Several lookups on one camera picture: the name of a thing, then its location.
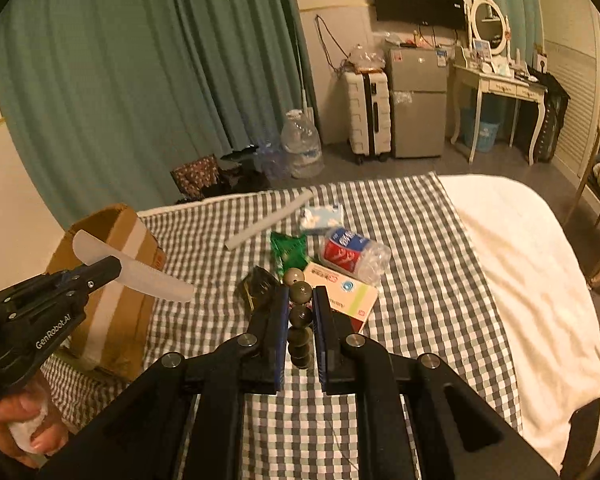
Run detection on wooden chair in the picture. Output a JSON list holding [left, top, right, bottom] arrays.
[[562, 120, 600, 288]]

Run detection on grey checkered blanket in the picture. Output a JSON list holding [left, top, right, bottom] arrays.
[[40, 172, 523, 480]]

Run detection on cardboard box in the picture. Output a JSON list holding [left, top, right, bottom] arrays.
[[45, 203, 168, 382]]

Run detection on white suitcase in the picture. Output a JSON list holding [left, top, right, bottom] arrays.
[[342, 70, 393, 165]]

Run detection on teal curtain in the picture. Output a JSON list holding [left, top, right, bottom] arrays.
[[0, 0, 311, 228], [467, 0, 543, 56]]

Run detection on black wall television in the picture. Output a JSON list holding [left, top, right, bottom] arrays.
[[369, 0, 468, 31]]

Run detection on black hair clip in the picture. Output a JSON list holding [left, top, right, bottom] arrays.
[[237, 266, 282, 312]]

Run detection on grey mini fridge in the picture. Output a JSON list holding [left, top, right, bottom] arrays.
[[384, 46, 450, 160]]

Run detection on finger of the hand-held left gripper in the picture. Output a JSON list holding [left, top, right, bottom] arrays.
[[67, 255, 124, 293]]

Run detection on large clear water jug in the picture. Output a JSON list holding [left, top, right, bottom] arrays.
[[280, 109, 325, 179]]

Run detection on black garment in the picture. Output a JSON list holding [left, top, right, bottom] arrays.
[[527, 65, 572, 163]]

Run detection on black shoes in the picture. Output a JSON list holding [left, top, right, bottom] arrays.
[[200, 145, 271, 198]]

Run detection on white blanket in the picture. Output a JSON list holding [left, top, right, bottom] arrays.
[[437, 174, 600, 461]]

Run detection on oval white vanity mirror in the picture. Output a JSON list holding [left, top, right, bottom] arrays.
[[469, 0, 508, 56]]

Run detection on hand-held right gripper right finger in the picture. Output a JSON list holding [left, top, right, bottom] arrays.
[[313, 285, 556, 480]]

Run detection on white dressing table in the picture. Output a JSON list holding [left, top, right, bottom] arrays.
[[450, 50, 548, 166]]

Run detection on red and white medicine box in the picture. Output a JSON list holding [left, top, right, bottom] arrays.
[[302, 261, 380, 335]]

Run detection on green snack packet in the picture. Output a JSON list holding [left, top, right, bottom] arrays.
[[270, 231, 309, 281]]

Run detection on green bead bracelet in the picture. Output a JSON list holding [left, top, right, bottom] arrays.
[[282, 268, 315, 371]]

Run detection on pack of water bottles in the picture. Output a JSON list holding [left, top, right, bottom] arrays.
[[252, 141, 293, 181]]

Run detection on clear plastic bag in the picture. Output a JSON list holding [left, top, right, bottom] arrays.
[[347, 44, 387, 73]]

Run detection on white tissue wad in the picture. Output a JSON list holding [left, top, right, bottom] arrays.
[[7, 400, 51, 453]]

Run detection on black wall cable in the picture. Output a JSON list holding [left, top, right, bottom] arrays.
[[314, 14, 352, 72]]

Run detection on white foam roll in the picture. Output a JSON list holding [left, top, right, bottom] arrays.
[[224, 187, 327, 251]]

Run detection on blue waste bin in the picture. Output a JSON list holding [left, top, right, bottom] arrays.
[[461, 107, 501, 153]]

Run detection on white louvered door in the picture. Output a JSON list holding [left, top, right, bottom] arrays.
[[542, 35, 600, 181]]

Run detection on white pole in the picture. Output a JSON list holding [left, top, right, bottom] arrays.
[[298, 35, 315, 121]]

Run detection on clear floss pick jar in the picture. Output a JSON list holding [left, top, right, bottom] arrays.
[[320, 227, 392, 284]]

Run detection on brown patterned bag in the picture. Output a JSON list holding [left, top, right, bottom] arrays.
[[170, 154, 221, 202]]

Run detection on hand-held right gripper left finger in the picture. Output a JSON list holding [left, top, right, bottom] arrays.
[[45, 285, 291, 480]]

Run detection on person's left hand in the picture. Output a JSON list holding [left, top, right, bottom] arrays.
[[0, 375, 72, 468]]

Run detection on blue floral tissue pack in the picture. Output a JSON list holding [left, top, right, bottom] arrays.
[[299, 202, 344, 235]]

